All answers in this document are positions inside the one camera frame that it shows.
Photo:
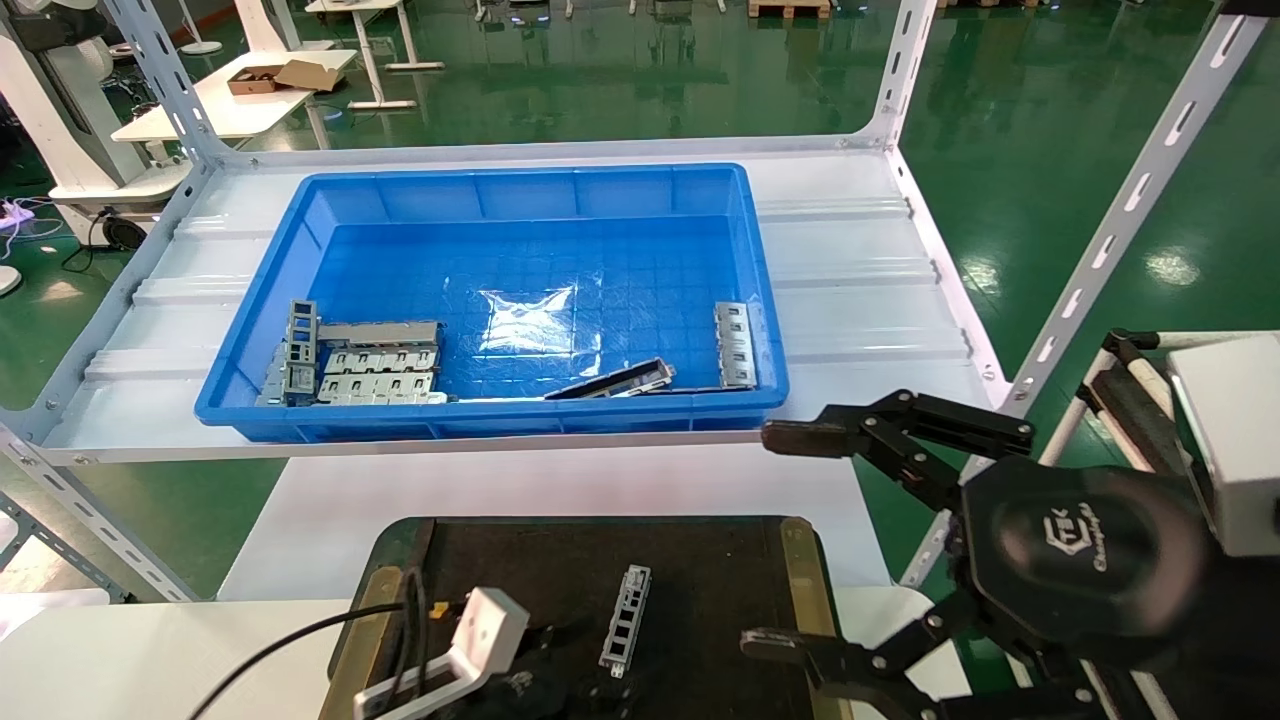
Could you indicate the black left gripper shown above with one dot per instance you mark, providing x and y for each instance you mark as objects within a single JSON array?
[{"x": 545, "y": 690}]

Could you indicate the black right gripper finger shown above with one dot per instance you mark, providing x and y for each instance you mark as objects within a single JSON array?
[{"x": 810, "y": 437}]

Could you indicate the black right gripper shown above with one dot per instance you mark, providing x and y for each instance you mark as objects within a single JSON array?
[{"x": 1085, "y": 560}]

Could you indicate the perforated grey metal bracket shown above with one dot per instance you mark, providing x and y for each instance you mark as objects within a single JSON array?
[{"x": 626, "y": 620}]

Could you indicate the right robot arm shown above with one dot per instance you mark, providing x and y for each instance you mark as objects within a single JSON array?
[{"x": 1240, "y": 640}]

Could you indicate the black container tray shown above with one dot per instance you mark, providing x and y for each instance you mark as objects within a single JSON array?
[{"x": 720, "y": 580}]

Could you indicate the white metal shelf rack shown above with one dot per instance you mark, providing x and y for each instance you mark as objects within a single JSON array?
[{"x": 860, "y": 300}]

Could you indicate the blue plastic bin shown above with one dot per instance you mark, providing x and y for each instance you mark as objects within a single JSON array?
[{"x": 500, "y": 200}]

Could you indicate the small silver metal piece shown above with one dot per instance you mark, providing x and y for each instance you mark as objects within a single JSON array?
[{"x": 274, "y": 380}]

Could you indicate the wooden pallet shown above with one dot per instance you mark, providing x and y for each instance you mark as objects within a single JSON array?
[{"x": 790, "y": 8}]

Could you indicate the white narrow background table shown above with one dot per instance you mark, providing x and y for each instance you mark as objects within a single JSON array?
[{"x": 370, "y": 40}]

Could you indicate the open cardboard box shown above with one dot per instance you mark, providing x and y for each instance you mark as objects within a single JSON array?
[{"x": 285, "y": 76}]

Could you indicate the white power strip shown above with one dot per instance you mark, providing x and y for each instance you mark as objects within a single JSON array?
[{"x": 18, "y": 212}]

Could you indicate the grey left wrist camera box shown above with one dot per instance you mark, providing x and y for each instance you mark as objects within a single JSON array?
[{"x": 490, "y": 625}]

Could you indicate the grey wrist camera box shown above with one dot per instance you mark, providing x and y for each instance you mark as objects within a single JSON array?
[
  {"x": 490, "y": 625},
  {"x": 1235, "y": 430}
]

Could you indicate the silver slotted metal bracket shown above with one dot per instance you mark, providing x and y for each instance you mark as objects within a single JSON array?
[{"x": 736, "y": 345}]

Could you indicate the dark long metal bracket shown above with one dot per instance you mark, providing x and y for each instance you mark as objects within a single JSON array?
[{"x": 610, "y": 382}]

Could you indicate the grey upright metal bracket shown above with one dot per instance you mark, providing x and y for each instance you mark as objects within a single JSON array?
[{"x": 302, "y": 350}]

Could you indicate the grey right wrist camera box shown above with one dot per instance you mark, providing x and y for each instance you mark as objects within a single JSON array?
[{"x": 1235, "y": 430}]

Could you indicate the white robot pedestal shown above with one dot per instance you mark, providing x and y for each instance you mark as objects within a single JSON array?
[{"x": 70, "y": 130}]

